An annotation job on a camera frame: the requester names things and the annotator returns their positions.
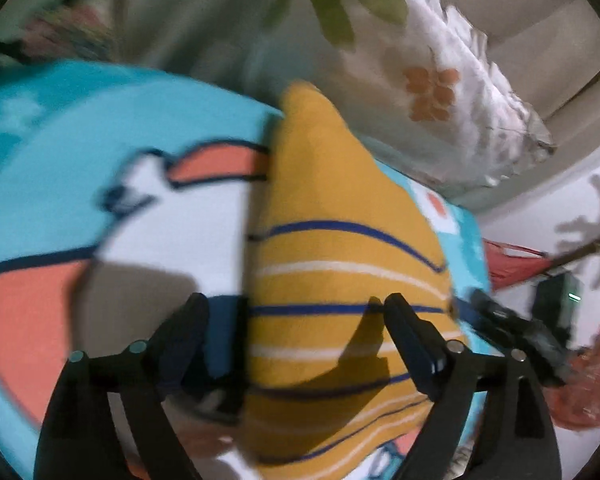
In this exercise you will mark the white floral leaf pillow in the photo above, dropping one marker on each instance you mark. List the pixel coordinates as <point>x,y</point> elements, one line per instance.
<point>412,80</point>

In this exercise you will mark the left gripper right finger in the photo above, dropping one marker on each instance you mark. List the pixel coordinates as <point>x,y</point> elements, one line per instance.
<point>516,439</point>

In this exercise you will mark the wooden coat rack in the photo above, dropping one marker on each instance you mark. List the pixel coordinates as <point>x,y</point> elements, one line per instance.
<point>577,251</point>

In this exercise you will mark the turquoise cartoon star blanket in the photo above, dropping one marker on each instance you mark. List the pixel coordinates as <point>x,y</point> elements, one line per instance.
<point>67,131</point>

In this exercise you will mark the red plastic bag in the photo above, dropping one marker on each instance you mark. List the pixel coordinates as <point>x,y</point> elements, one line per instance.
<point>576,405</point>

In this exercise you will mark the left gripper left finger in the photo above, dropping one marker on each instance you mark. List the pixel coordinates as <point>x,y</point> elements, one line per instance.
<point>78,439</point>

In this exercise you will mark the yellow striped knit sweater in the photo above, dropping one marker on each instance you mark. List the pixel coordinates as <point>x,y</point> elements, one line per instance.
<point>334,238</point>

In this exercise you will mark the beige curtain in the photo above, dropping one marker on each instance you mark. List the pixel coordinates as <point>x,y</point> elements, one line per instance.
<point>549,51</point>

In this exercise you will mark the red fabric bag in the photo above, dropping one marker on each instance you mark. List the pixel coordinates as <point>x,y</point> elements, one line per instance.
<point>510,264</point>

